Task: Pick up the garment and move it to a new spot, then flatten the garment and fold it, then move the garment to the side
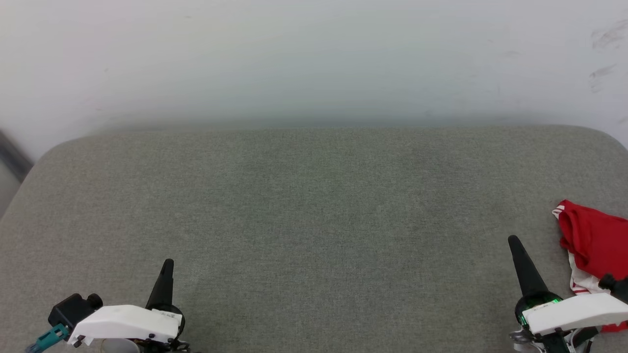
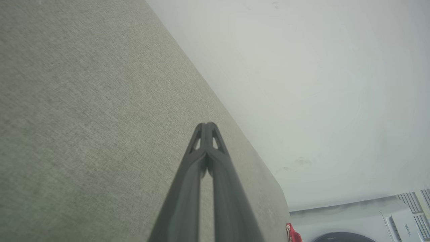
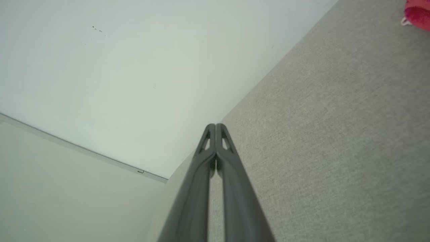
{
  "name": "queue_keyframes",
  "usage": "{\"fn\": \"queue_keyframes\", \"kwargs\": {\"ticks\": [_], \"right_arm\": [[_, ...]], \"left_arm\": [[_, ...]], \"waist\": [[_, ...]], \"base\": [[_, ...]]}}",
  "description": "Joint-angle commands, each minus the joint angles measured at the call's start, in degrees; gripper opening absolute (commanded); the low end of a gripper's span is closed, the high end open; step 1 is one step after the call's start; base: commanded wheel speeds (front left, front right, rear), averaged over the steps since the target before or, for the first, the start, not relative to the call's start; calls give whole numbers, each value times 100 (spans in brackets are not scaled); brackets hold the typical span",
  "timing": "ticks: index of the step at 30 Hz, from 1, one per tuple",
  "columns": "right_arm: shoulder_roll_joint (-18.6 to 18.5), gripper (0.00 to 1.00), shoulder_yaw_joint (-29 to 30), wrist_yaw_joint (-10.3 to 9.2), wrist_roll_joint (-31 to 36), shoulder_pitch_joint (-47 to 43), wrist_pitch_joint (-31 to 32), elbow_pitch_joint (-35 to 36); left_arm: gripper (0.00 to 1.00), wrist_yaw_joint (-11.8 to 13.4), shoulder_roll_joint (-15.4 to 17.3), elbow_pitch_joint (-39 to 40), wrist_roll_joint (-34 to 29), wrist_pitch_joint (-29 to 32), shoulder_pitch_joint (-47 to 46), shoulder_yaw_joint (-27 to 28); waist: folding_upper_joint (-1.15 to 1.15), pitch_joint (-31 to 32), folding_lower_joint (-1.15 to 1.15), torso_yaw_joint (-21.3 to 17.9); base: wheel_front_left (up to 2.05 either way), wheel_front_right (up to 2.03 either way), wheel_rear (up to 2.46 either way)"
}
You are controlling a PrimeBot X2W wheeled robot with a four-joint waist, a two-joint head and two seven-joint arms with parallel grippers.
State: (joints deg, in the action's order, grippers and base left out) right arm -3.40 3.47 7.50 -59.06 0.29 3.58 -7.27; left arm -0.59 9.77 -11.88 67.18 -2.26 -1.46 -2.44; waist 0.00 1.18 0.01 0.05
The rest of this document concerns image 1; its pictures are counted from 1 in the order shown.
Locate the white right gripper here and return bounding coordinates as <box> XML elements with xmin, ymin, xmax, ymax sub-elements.
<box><xmin>507</xmin><ymin>235</ymin><xmax>628</xmax><ymax>337</ymax></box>

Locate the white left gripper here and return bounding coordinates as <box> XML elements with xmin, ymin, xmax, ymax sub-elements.
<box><xmin>67</xmin><ymin>258</ymin><xmax>190</xmax><ymax>352</ymax></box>

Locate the grey fabric sofa cushion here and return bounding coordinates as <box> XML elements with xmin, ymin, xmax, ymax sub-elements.
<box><xmin>0</xmin><ymin>125</ymin><xmax>628</xmax><ymax>353</ymax></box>

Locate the red garment with white trim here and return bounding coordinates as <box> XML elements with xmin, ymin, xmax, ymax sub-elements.
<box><xmin>552</xmin><ymin>199</ymin><xmax>628</xmax><ymax>334</ymax></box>

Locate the teal left camera connector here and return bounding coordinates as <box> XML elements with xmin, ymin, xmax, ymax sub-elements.
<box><xmin>26</xmin><ymin>323</ymin><xmax>70</xmax><ymax>353</ymax></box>

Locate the dark grey baseboard strip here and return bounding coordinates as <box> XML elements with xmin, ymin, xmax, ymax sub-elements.
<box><xmin>0</xmin><ymin>129</ymin><xmax>34</xmax><ymax>183</ymax></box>

